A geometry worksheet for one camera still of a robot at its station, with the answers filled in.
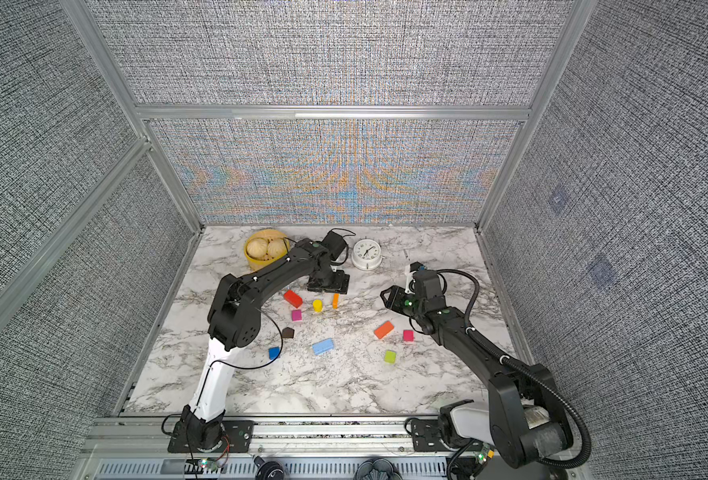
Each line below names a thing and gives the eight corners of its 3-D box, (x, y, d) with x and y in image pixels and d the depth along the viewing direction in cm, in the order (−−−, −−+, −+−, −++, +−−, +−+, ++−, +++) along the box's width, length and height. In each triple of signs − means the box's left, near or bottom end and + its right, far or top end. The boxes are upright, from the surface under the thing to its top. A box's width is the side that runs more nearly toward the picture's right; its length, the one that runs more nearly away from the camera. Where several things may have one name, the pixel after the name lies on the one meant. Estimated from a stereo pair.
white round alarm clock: (365, 275, 107) (366, 268, 103) (346, 258, 112) (346, 250, 109) (387, 260, 112) (388, 252, 108) (367, 243, 117) (368, 235, 113)
